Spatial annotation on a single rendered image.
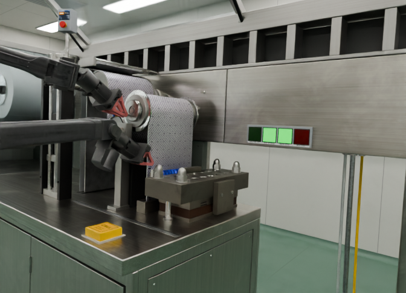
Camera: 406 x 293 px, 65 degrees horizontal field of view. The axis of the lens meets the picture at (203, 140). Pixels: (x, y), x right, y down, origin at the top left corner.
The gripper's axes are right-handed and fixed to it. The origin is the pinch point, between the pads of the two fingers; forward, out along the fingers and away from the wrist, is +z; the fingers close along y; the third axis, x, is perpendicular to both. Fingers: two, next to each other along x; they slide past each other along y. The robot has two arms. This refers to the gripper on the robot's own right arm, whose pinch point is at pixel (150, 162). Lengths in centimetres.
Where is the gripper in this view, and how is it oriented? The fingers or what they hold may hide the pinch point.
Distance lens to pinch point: 112.9
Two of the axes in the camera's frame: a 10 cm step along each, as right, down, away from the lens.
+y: 7.9, 0.7, -6.1
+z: 5.2, 4.7, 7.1
